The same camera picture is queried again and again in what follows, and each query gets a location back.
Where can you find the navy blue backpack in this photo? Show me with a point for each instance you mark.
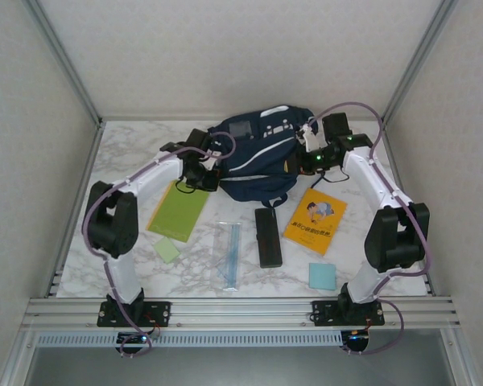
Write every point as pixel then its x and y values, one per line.
pixel 257 173

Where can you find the green notebook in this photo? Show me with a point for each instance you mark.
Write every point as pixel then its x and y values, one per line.
pixel 177 213

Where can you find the yellow book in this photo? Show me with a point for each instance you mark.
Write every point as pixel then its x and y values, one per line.
pixel 314 225

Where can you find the black pencil case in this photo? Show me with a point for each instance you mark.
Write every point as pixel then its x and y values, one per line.
pixel 267 241

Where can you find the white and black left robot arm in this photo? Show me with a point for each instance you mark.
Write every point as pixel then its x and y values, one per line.
pixel 122 277

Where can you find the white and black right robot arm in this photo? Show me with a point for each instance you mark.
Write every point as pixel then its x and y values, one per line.
pixel 370 177

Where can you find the green sticky note pad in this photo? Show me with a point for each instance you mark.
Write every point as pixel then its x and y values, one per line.
pixel 167 250

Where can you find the light blue sticky note pad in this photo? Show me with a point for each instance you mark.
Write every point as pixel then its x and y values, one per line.
pixel 322 276

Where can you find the aluminium back frame bar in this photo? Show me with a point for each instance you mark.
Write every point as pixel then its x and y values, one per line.
pixel 241 118

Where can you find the aluminium side table rail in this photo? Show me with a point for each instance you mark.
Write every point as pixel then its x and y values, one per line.
pixel 394 161
pixel 91 161

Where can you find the aluminium frame post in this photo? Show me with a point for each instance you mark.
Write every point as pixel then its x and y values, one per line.
pixel 417 60
pixel 66 60

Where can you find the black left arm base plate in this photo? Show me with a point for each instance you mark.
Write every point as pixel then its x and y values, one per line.
pixel 161 311

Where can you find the aluminium mounting rail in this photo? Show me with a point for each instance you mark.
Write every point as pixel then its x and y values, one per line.
pixel 241 313

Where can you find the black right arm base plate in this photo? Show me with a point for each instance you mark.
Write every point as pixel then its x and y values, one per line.
pixel 322 311

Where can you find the aluminium lower frame leg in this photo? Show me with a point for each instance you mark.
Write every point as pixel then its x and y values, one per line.
pixel 463 358
pixel 20 358

